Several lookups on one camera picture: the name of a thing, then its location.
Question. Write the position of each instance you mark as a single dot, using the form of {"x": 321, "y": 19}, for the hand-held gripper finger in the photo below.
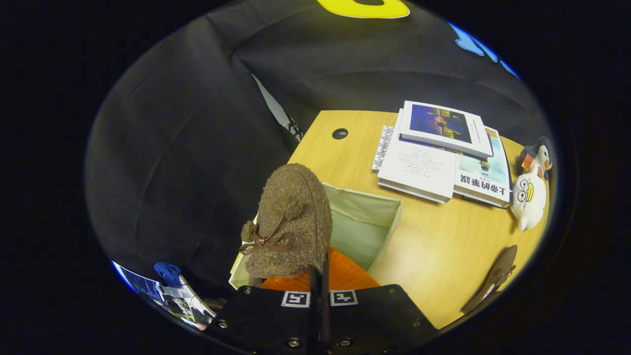
{"x": 314, "y": 291}
{"x": 325, "y": 296}

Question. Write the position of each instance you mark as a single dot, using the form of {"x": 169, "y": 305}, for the beige fabric storage box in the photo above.
{"x": 365, "y": 222}

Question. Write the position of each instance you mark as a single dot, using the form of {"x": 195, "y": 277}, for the brown fuzzy shoe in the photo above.
{"x": 296, "y": 207}
{"x": 495, "y": 273}

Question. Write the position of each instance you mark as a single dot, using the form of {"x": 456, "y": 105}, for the blue crumpled object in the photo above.
{"x": 167, "y": 273}

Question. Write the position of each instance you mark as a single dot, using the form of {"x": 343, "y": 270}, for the white text-covered book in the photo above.
{"x": 419, "y": 170}

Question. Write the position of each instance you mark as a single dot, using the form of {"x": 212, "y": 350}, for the black white patterned booklet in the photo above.
{"x": 383, "y": 148}

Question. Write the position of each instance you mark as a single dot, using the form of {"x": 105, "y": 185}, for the computer screen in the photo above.
{"x": 140, "y": 284}

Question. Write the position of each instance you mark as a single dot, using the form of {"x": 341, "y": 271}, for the white duck plush toy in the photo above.
{"x": 530, "y": 202}

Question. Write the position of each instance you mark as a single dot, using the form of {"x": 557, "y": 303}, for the grey penguin plush toy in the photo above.
{"x": 540, "y": 153}

